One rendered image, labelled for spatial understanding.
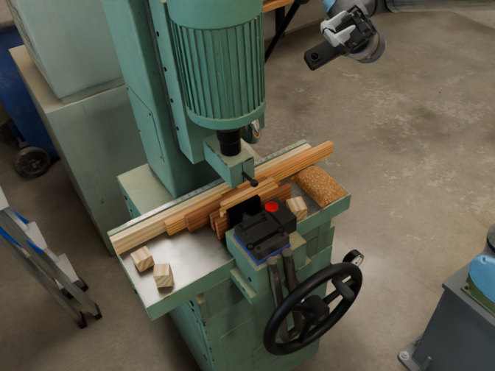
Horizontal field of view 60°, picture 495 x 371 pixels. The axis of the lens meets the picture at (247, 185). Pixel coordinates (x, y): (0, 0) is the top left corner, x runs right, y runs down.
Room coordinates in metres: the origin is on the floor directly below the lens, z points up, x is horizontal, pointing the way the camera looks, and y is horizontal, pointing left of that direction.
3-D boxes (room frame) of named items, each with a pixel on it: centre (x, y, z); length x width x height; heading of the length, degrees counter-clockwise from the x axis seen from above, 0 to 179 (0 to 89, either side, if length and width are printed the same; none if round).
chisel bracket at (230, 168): (0.82, 0.04, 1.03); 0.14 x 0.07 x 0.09; 30
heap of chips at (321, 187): (0.84, -0.19, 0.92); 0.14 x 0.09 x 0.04; 30
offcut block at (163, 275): (0.56, 0.21, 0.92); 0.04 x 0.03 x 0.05; 92
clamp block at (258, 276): (0.62, -0.03, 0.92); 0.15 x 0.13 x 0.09; 120
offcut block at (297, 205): (0.74, -0.12, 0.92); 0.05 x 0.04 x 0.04; 12
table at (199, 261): (0.70, 0.01, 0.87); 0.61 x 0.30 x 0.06; 120
